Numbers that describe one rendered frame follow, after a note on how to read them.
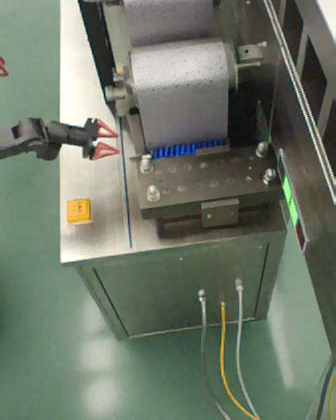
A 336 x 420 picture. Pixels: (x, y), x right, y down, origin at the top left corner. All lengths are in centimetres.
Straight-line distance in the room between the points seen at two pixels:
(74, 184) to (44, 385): 104
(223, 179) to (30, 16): 263
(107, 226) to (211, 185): 34
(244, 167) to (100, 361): 122
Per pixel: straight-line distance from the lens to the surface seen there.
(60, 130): 139
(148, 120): 139
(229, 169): 143
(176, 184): 140
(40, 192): 277
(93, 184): 160
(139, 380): 227
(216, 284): 177
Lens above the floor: 220
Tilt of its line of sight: 58 degrees down
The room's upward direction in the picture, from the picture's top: 9 degrees counter-clockwise
